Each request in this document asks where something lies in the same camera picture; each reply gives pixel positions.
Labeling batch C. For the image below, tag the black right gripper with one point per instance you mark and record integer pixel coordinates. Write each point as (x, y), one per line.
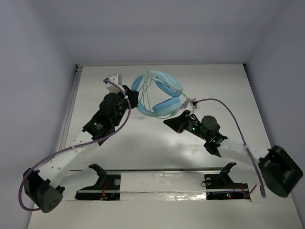
(179, 123)

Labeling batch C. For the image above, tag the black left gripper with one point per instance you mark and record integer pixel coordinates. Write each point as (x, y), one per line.
(131, 97)

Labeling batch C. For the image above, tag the light blue headphones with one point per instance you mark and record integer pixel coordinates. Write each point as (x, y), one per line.
(159, 94)

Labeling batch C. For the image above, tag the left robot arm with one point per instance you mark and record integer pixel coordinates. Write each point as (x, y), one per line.
(41, 187)

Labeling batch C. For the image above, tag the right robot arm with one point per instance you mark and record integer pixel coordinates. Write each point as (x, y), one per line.
(274, 168)

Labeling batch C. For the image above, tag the white front panel board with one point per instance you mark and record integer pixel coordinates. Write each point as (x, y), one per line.
(270, 213)

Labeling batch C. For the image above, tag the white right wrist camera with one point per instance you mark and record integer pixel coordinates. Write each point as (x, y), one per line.
(192, 103)

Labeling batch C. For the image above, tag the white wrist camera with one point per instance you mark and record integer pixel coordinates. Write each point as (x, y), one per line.
(114, 83)
(192, 103)

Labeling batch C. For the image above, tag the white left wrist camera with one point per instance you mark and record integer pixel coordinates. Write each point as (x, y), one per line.
(114, 83)

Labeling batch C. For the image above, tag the aluminium rail strip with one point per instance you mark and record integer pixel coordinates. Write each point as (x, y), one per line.
(167, 169)

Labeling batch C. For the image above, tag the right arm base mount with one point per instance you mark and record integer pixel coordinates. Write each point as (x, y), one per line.
(219, 186)

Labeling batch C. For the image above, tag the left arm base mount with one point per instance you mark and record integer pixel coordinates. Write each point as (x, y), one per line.
(106, 187)

